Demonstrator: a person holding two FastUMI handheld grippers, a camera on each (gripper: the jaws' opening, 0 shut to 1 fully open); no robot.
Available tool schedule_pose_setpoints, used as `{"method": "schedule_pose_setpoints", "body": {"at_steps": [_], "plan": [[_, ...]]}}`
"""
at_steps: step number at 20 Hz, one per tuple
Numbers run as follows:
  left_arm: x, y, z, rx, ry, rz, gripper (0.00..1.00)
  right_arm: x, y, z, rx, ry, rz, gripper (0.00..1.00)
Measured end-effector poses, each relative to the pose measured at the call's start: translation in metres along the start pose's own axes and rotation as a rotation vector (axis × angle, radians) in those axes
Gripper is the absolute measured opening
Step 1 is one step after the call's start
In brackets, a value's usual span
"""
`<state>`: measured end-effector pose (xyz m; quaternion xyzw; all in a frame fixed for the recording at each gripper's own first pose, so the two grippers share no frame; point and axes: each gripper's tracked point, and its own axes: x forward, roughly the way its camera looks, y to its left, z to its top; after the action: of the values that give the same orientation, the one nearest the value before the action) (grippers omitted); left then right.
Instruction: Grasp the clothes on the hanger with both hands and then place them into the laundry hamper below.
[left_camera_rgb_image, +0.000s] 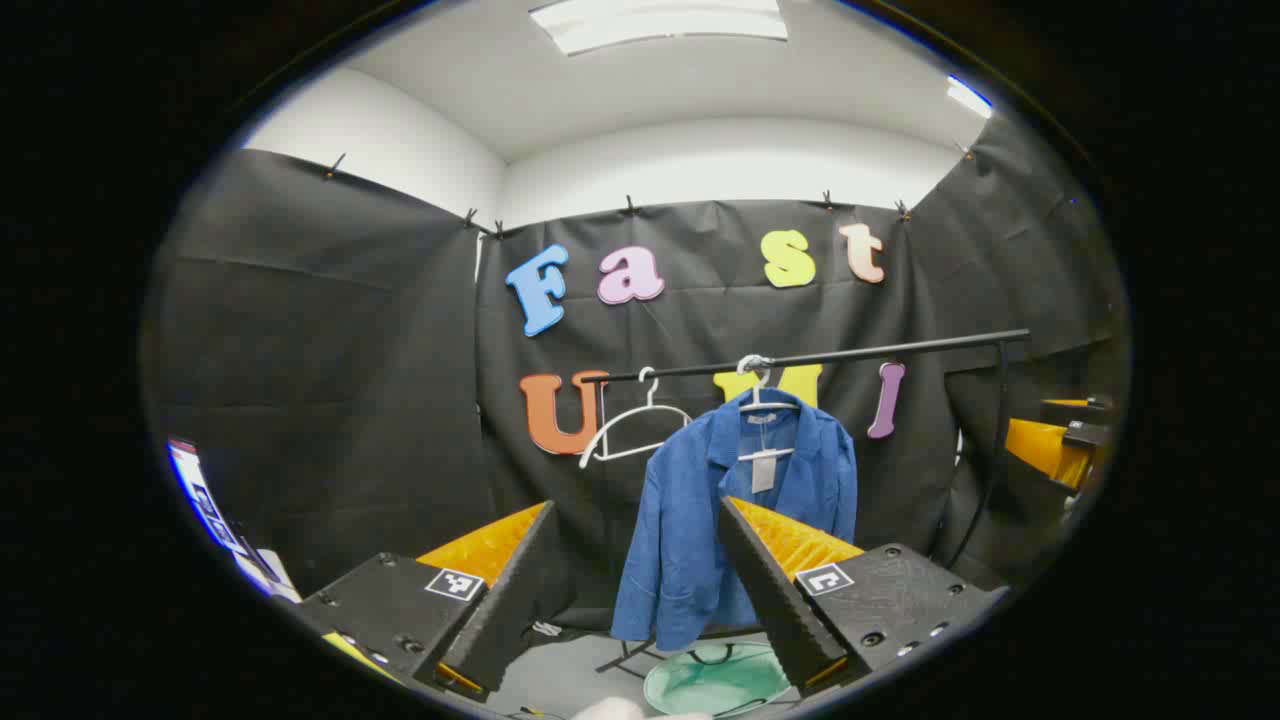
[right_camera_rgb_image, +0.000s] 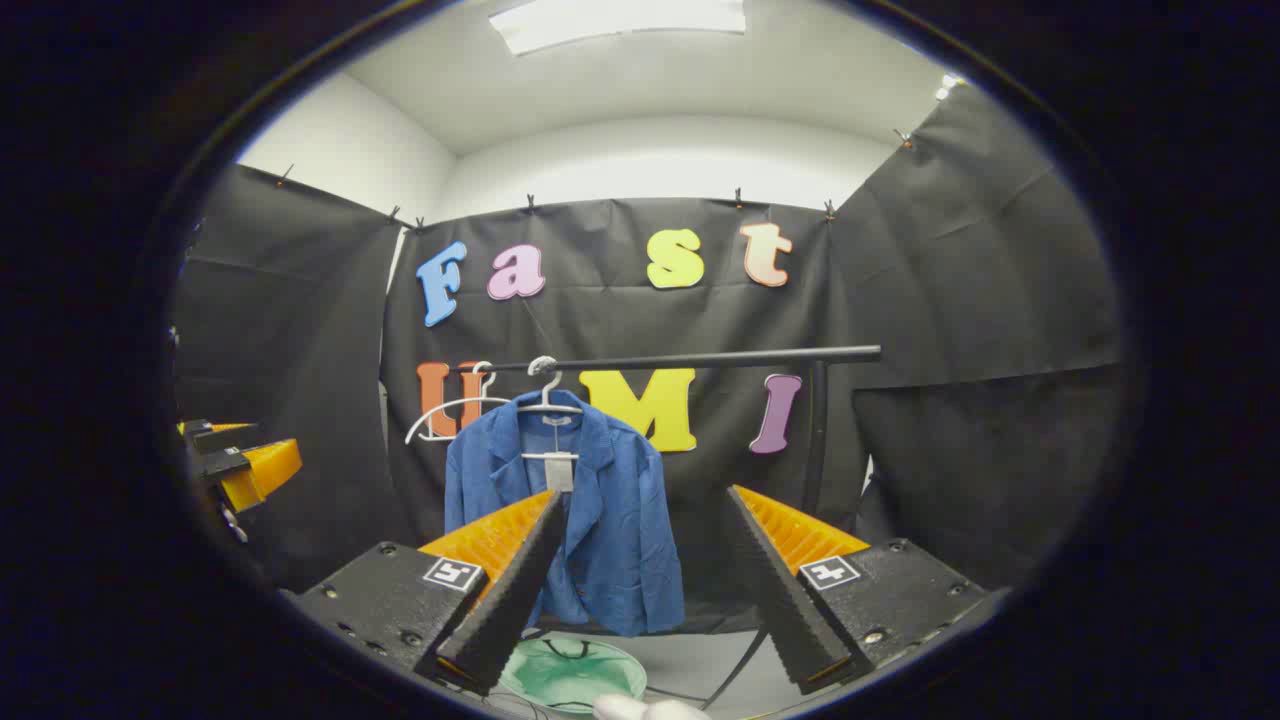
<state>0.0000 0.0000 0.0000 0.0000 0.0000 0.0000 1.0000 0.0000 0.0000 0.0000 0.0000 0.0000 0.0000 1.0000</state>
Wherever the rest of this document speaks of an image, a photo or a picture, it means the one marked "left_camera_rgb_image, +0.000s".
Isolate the row of black cloth clips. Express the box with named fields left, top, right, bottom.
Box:
left=322, top=140, right=976, bottom=239

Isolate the white printed board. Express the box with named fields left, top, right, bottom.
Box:
left=165, top=438, right=301, bottom=603

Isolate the blue jacket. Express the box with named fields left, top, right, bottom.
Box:
left=610, top=388, right=859, bottom=653

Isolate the small ceiling light panel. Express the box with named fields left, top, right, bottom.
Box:
left=945, top=75, right=994, bottom=119

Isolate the black clothes rack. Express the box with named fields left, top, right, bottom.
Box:
left=583, top=328, right=1031, bottom=681

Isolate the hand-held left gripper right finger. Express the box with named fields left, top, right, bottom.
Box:
left=716, top=495, right=1009, bottom=698

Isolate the large ceiling light panel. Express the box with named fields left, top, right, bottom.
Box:
left=528, top=0, right=789, bottom=56

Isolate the white hanger with taped hook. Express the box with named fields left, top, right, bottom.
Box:
left=736, top=355, right=802, bottom=464

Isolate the white plastic hanger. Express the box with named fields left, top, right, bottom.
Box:
left=578, top=366, right=694, bottom=471

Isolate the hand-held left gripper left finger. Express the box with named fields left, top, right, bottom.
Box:
left=298, top=500, right=577, bottom=701

